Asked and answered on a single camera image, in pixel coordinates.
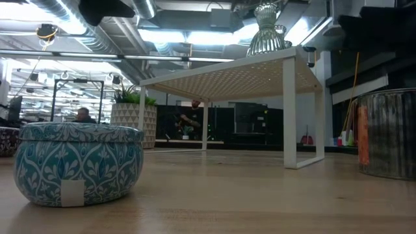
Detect purple patterned candle tin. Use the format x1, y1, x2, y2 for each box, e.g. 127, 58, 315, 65
0, 126, 21, 158

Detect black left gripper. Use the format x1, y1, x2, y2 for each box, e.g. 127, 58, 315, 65
78, 0, 136, 27

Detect white plastic jug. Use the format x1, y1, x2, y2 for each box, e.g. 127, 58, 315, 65
340, 129, 354, 146

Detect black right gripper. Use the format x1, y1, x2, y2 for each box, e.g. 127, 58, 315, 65
337, 5, 416, 53

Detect silver ribbed candle tin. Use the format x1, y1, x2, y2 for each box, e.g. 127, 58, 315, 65
345, 88, 416, 181

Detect black monitor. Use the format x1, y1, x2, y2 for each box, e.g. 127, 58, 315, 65
8, 96, 23, 123

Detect green plant in patterned pot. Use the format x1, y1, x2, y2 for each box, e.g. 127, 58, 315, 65
110, 81, 158, 150

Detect teal patterned candle tin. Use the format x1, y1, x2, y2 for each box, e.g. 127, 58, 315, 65
13, 122, 144, 207

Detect person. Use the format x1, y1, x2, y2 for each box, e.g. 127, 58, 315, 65
177, 99, 203, 140
71, 107, 98, 124

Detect black yellow cable reel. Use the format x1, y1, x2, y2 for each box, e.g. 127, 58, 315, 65
35, 23, 59, 42

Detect small plant in white pot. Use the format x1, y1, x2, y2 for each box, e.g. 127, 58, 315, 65
180, 125, 193, 140

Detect white perforated metal shelf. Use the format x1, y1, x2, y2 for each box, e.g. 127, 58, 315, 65
138, 46, 326, 170

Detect black metal stand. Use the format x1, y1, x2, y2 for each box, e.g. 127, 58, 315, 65
50, 79, 105, 123

